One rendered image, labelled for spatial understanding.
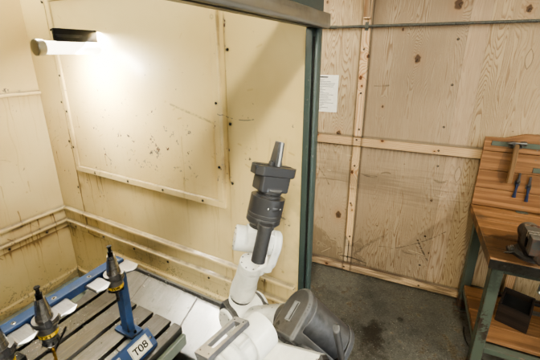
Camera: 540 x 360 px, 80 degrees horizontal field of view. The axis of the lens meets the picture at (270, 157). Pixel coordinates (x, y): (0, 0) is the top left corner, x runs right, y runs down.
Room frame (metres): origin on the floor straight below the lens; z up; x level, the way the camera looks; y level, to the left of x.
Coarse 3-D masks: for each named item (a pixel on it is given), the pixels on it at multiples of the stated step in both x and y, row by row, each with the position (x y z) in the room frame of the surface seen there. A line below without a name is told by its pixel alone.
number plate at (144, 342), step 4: (144, 336) 0.91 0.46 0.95; (140, 340) 0.90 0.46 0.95; (144, 340) 0.90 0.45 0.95; (148, 340) 0.91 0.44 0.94; (136, 344) 0.88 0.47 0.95; (140, 344) 0.89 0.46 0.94; (144, 344) 0.89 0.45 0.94; (148, 344) 0.90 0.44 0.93; (132, 348) 0.86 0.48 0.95; (136, 348) 0.87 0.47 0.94; (140, 348) 0.88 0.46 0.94; (144, 348) 0.88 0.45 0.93; (148, 348) 0.89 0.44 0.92; (132, 352) 0.85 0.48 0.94; (136, 352) 0.86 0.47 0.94; (140, 352) 0.87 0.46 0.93; (144, 352) 0.87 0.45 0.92; (132, 356) 0.85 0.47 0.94; (136, 356) 0.85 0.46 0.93; (140, 356) 0.86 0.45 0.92
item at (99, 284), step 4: (92, 280) 0.88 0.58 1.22; (96, 280) 0.88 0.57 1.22; (100, 280) 0.88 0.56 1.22; (104, 280) 0.88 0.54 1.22; (88, 284) 0.87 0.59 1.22; (92, 284) 0.87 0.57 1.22; (96, 284) 0.87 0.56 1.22; (100, 284) 0.87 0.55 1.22; (104, 284) 0.87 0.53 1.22; (108, 284) 0.87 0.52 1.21; (88, 288) 0.85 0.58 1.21; (92, 288) 0.85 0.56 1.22; (96, 288) 0.85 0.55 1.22; (100, 288) 0.85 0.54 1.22; (104, 288) 0.85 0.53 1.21; (96, 292) 0.83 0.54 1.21
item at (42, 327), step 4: (56, 312) 0.74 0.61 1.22; (56, 316) 0.73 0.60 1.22; (32, 320) 0.71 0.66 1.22; (52, 320) 0.71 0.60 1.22; (56, 320) 0.73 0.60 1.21; (32, 324) 0.70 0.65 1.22; (36, 324) 0.70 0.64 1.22; (40, 324) 0.70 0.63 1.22; (44, 324) 0.70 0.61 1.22; (48, 324) 0.71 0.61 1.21; (52, 324) 0.71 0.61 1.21; (56, 324) 0.72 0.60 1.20; (36, 328) 0.69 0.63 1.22; (40, 328) 0.69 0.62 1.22; (44, 328) 0.70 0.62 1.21; (48, 328) 0.71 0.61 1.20; (40, 332) 0.69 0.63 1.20; (44, 332) 0.69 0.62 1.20
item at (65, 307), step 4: (64, 300) 0.80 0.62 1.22; (68, 300) 0.80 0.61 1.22; (56, 304) 0.78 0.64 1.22; (60, 304) 0.78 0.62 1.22; (64, 304) 0.78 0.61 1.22; (68, 304) 0.78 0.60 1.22; (72, 304) 0.78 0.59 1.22; (76, 304) 0.78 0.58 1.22; (52, 308) 0.77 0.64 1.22; (56, 308) 0.77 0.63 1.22; (60, 308) 0.77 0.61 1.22; (64, 308) 0.77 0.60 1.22; (68, 308) 0.77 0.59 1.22; (72, 308) 0.77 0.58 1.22; (60, 312) 0.75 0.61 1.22; (64, 312) 0.75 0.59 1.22; (68, 312) 0.75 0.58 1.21; (72, 312) 0.75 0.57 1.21; (60, 316) 0.74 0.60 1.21; (64, 316) 0.74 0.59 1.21
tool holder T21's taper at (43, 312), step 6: (36, 300) 0.71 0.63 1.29; (42, 300) 0.72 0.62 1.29; (36, 306) 0.71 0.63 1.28; (42, 306) 0.71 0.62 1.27; (48, 306) 0.72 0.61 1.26; (36, 312) 0.70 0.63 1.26; (42, 312) 0.71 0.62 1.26; (48, 312) 0.72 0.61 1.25; (36, 318) 0.70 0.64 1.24; (42, 318) 0.70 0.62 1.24; (48, 318) 0.71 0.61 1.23
